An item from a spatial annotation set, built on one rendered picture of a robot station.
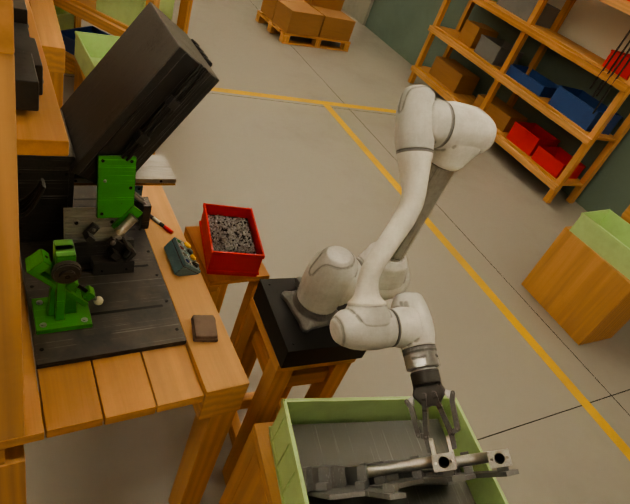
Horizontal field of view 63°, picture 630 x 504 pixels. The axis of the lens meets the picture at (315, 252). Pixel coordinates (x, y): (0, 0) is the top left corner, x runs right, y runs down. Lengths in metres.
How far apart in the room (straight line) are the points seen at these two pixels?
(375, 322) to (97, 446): 1.54
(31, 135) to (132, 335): 0.69
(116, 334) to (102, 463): 0.90
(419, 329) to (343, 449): 0.50
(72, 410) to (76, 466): 0.93
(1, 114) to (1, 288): 0.36
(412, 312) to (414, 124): 0.49
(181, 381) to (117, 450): 0.93
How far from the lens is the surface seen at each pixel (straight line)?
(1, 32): 0.84
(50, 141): 1.27
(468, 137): 1.52
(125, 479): 2.45
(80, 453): 2.51
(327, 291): 1.70
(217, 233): 2.17
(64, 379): 1.62
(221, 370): 1.65
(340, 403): 1.65
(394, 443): 1.78
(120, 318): 1.74
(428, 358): 1.39
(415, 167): 1.41
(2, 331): 1.20
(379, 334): 1.33
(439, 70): 7.86
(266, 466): 1.65
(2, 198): 0.98
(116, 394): 1.59
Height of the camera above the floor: 2.19
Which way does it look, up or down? 36 degrees down
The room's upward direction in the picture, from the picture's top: 23 degrees clockwise
